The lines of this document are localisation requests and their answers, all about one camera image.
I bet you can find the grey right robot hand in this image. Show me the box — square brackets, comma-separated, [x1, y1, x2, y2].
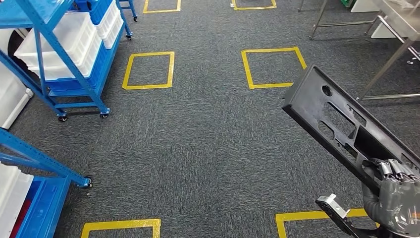
[370, 158, 420, 237]

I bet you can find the black plastic frame part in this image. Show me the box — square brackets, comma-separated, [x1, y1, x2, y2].
[281, 64, 420, 194]

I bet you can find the blue metal shelf rack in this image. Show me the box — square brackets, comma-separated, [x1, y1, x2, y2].
[0, 0, 139, 123]
[0, 128, 94, 238]

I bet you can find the stainless steel table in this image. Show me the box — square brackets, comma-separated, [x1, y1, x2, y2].
[298, 0, 384, 41]
[358, 0, 420, 101]

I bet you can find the white cabinet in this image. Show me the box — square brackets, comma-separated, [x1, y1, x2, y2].
[350, 0, 398, 39]

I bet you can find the blue plastic bin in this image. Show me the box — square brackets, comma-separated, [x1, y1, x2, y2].
[44, 43, 109, 93]
[9, 178, 50, 238]
[69, 0, 113, 25]

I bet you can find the red item in bin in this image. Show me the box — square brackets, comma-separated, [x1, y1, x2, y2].
[9, 200, 32, 238]

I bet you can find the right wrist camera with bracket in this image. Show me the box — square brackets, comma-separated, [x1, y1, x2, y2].
[315, 193, 378, 238]

